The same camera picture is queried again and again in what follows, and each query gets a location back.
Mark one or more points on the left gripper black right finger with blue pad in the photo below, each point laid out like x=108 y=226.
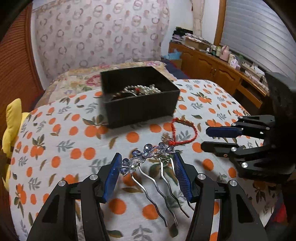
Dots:
x=238 y=218

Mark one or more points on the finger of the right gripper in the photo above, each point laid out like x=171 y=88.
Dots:
x=224 y=132
x=218 y=149

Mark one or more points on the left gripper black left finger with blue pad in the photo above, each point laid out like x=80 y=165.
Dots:
x=57 y=218

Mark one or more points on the blue crystal hair comb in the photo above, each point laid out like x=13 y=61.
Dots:
x=153 y=172

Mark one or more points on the black jewelry box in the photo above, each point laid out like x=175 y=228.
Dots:
x=126 y=111

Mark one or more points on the wooden dresser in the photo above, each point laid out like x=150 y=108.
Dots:
x=199 y=65

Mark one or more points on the pink bottle on dresser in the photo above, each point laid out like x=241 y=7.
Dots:
x=225 y=52

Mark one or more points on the orange print bedspread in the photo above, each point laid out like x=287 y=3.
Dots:
x=69 y=140

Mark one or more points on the window roller blind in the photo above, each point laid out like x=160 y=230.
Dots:
x=254 y=30

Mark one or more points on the clutter pile on dresser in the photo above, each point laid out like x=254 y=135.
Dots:
x=187 y=38

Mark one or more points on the yellow plush toy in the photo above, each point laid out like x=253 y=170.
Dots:
x=14 y=120

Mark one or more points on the cream curtain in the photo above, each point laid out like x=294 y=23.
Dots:
x=198 y=13

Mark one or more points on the wooden slatted panel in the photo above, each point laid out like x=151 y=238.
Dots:
x=19 y=77

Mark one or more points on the patterned headboard cushion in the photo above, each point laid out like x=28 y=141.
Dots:
x=83 y=34

